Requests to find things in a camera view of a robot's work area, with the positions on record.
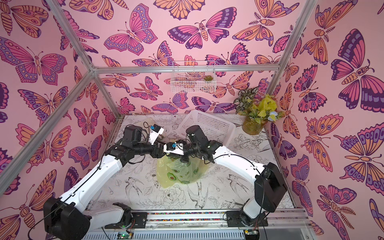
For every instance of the potted plant yellow green leaves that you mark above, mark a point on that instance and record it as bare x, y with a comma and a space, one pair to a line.
257, 112

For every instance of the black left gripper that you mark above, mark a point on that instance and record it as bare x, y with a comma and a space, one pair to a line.
159, 154

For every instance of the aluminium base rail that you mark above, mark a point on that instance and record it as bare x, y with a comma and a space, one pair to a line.
284, 224

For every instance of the white wire wall basket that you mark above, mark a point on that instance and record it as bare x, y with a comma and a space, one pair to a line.
188, 76

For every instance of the white plastic perforated basket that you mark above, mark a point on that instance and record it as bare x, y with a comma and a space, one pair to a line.
213, 127

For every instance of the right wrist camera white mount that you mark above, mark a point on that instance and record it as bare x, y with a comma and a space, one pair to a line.
174, 148

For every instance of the yellow-green plastic bag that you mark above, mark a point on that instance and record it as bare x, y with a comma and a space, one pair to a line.
171, 170

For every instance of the small green item in wire basket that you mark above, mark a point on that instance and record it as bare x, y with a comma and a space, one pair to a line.
208, 78

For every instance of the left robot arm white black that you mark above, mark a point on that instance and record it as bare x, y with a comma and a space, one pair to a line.
66, 217

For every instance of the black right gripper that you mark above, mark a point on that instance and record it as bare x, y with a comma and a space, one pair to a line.
184, 151

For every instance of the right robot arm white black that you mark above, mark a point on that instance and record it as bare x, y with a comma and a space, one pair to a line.
268, 181

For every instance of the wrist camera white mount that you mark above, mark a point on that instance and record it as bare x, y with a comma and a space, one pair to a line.
174, 148
154, 132

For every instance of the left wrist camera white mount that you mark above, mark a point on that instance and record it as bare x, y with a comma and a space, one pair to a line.
154, 132

